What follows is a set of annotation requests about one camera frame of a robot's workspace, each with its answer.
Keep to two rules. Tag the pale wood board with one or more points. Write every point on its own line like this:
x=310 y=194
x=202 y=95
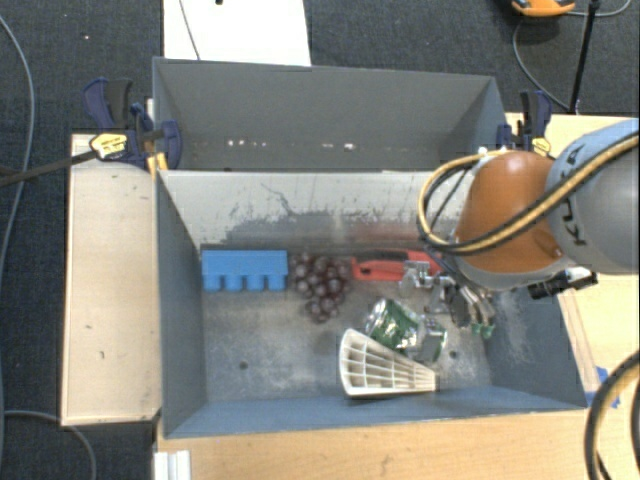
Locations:
x=112 y=288

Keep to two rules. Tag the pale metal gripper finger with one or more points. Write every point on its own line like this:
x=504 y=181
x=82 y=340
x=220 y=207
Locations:
x=437 y=295
x=414 y=275

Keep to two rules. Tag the crushed green can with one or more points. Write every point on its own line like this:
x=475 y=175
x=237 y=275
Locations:
x=395 y=325

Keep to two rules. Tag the dark purple toy grapes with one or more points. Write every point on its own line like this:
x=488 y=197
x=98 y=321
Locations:
x=320 y=283

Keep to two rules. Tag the red hand tool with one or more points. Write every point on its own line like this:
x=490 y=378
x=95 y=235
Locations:
x=380 y=268

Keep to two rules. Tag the black cylinder on white bracket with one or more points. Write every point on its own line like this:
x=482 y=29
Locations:
x=555 y=284

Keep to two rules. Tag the grey metal bin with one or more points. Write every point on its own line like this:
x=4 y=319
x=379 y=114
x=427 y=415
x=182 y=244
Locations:
x=260 y=338

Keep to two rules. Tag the white ribbed cone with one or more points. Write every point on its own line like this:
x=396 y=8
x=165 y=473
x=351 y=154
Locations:
x=372 y=368

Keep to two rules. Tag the blue notched block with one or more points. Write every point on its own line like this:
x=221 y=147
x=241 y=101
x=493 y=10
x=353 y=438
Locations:
x=242 y=265

